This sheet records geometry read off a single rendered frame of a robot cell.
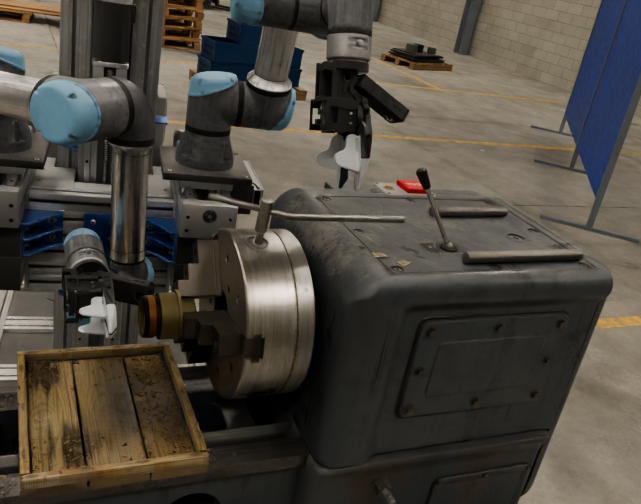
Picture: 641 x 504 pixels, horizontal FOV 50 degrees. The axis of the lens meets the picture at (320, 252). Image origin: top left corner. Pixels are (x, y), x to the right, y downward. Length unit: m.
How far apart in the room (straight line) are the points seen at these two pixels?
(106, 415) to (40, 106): 0.57
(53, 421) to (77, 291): 0.24
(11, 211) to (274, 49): 0.71
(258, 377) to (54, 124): 0.59
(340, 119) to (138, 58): 0.86
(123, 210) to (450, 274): 0.70
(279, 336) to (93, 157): 0.90
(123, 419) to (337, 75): 0.72
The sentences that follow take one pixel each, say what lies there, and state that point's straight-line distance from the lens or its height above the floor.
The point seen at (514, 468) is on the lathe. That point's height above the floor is 0.78.
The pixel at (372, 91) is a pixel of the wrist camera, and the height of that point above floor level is 1.52.
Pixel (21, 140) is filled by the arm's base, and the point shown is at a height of 1.19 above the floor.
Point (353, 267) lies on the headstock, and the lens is 1.17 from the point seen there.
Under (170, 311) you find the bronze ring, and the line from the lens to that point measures 1.22.
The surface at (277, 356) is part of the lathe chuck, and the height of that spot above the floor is 1.09.
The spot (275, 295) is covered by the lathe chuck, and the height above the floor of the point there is 1.18.
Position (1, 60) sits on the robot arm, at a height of 1.37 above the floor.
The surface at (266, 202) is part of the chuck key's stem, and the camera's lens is 1.16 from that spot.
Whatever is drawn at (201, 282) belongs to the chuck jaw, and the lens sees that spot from 1.27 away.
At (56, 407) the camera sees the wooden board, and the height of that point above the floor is 0.88.
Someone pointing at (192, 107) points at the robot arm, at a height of 1.31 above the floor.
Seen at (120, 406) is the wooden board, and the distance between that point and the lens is 1.36.
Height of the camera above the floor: 1.73
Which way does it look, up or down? 24 degrees down
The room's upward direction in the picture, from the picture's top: 11 degrees clockwise
